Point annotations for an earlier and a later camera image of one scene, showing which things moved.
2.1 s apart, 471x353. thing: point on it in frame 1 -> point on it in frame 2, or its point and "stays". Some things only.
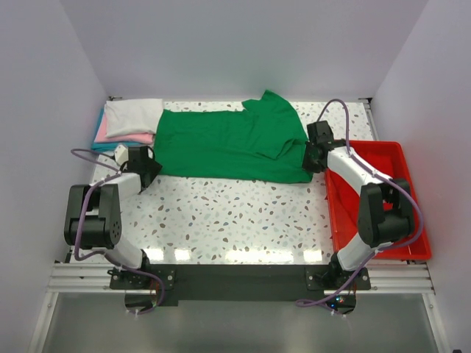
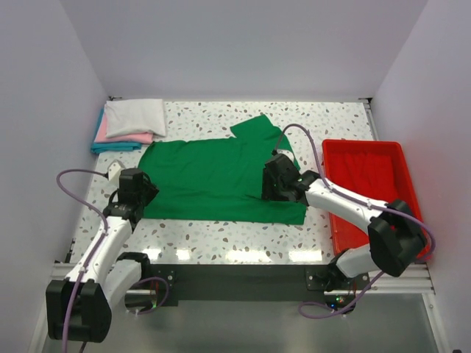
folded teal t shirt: (105, 146) stays
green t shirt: (263, 142) -> (218, 179)
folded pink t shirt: (142, 138) stays
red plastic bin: (389, 159) stays
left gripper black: (149, 171) -> (148, 189)
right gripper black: (309, 158) -> (271, 184)
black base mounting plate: (237, 282) stays
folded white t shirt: (132, 116) stays
